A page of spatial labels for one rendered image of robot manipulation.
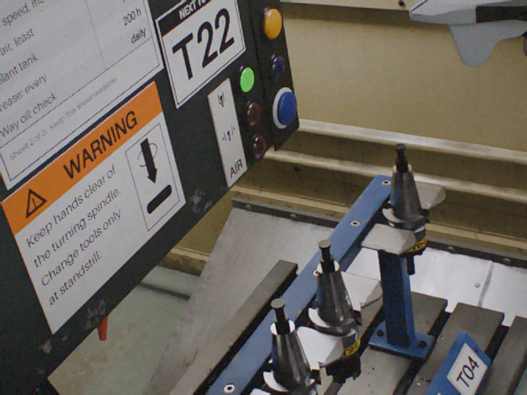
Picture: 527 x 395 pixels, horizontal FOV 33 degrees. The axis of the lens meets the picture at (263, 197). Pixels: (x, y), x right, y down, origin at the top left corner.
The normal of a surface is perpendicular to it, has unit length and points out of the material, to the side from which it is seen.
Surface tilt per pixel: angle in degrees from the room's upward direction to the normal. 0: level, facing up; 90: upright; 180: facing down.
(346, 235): 0
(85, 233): 90
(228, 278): 24
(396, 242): 0
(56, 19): 90
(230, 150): 90
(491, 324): 0
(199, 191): 90
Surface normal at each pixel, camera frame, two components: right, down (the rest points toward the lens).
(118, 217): 0.85, 0.17
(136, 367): -0.16, -0.82
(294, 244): -0.35, -0.52
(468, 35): -0.06, 0.56
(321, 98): -0.50, 0.55
